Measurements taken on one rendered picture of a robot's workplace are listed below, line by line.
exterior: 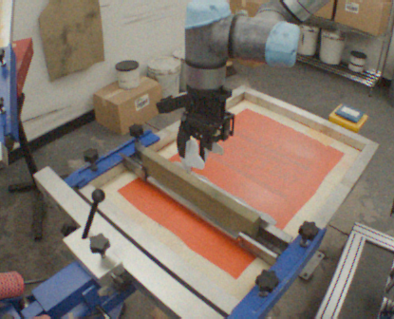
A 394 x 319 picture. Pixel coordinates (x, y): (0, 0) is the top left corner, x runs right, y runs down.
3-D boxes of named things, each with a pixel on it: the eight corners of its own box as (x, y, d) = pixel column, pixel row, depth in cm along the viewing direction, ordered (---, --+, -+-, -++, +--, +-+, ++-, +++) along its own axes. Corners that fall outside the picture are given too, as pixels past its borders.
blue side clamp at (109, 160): (151, 146, 110) (149, 128, 106) (161, 153, 107) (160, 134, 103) (73, 193, 93) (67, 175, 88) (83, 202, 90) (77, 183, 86)
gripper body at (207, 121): (209, 155, 65) (213, 99, 57) (177, 137, 69) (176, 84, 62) (234, 138, 69) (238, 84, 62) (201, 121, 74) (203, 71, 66)
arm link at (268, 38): (302, 14, 55) (242, 6, 58) (299, 30, 47) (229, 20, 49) (296, 54, 60) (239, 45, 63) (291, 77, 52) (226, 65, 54)
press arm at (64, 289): (103, 257, 70) (98, 243, 67) (120, 273, 67) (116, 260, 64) (39, 303, 60) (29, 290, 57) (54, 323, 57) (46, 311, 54)
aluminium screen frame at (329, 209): (241, 93, 136) (242, 84, 134) (376, 153, 106) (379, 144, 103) (73, 193, 91) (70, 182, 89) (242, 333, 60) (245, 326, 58)
